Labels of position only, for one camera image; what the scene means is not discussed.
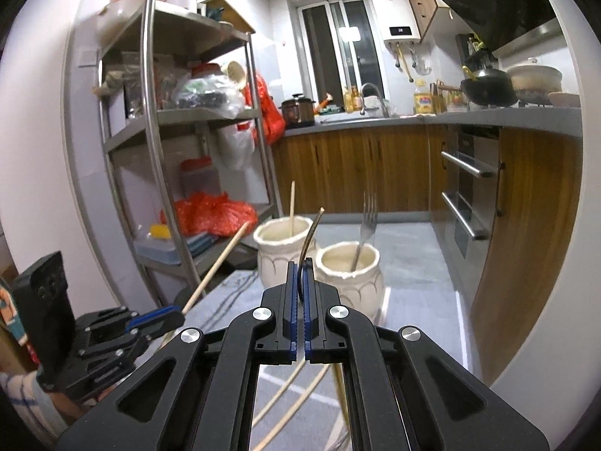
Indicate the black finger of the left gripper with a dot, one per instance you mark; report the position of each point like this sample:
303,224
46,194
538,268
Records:
135,344

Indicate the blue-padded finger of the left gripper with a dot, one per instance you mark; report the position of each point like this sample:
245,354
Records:
162,320

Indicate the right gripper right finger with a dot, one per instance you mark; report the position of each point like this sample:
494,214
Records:
403,391

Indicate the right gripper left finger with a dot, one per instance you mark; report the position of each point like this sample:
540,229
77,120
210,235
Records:
198,392

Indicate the wooden chopstick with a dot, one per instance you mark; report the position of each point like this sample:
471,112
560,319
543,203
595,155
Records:
291,209
200,289
283,387
293,410

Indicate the gold fork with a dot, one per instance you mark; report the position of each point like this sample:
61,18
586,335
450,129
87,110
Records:
304,251

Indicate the silver fork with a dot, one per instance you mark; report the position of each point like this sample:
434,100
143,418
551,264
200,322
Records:
368,225

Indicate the chrome kitchen faucet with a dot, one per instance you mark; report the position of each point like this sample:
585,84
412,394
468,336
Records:
372,102

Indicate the person's left hand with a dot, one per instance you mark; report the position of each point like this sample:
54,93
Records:
71,411

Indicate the grey striped cloth mat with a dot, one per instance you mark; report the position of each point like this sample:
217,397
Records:
403,392

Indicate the red plastic bag on shelf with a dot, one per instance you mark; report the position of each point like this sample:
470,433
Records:
217,215

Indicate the white floral ceramic utensil holder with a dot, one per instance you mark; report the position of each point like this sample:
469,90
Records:
355,271

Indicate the stainless steel shelf rack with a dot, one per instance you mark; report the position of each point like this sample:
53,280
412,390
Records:
163,28

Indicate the wooden base cabinets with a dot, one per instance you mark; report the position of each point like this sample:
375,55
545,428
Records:
538,188

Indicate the red plastic bag on hook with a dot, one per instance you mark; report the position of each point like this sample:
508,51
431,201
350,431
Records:
273,121

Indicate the clear plastic bag on shelf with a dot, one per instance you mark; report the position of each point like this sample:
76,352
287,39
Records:
213,91

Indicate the dark rice cooker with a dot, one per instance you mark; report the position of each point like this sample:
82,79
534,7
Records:
298,111

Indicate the yellow oil bottle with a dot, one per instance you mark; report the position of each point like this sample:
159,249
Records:
423,103

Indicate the black wok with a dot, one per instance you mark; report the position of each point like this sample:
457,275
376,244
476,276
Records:
488,87

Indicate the sliding window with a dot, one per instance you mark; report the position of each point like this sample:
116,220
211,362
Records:
338,48

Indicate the white ceramic pot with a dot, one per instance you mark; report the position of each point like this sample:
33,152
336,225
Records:
533,82

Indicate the built-in oven with handles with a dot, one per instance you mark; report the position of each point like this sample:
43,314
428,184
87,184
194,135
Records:
471,158

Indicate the white wall water heater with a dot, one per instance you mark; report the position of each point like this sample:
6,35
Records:
396,22

